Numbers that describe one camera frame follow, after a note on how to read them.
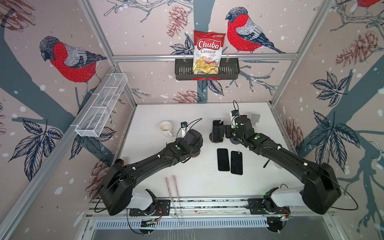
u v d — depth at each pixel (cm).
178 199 77
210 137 101
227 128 74
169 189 80
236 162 92
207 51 83
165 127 101
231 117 74
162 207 73
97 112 75
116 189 41
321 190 41
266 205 66
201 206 75
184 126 73
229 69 107
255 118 101
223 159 91
